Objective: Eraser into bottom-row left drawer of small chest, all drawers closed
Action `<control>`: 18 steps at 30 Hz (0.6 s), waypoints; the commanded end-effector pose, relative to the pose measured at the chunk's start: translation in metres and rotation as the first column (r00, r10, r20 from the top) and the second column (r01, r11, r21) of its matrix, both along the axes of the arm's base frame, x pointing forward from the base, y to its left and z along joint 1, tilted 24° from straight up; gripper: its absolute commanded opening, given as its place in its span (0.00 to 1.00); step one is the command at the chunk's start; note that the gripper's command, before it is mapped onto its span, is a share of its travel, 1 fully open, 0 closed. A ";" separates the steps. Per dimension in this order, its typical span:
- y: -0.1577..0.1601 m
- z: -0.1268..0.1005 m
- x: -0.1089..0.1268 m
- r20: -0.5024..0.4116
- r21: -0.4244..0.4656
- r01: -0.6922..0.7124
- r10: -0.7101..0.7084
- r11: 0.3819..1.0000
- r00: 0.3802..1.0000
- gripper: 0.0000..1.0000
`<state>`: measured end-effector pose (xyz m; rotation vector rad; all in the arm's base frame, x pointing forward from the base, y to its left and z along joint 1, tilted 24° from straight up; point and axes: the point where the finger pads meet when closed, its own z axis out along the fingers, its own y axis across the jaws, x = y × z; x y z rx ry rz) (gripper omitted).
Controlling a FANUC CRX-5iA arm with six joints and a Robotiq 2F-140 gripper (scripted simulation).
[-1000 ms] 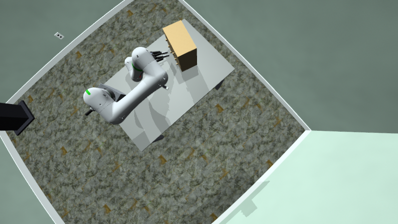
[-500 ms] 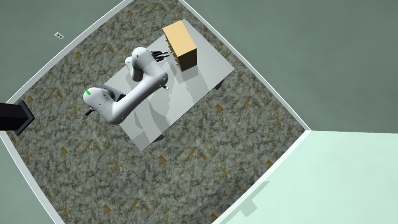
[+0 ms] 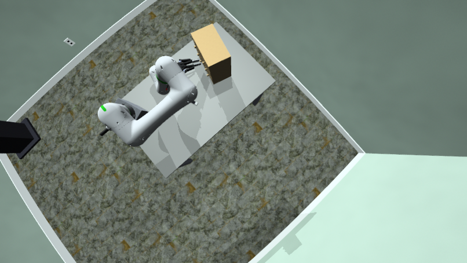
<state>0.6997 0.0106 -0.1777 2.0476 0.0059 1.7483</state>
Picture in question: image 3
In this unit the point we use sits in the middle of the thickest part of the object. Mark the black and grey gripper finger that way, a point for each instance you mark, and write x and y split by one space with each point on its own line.
190 67
187 61

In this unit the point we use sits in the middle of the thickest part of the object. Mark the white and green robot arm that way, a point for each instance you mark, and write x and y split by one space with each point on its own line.
121 118

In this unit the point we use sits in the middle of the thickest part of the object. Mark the small wooden chest of drawers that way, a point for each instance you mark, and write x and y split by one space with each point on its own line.
214 52

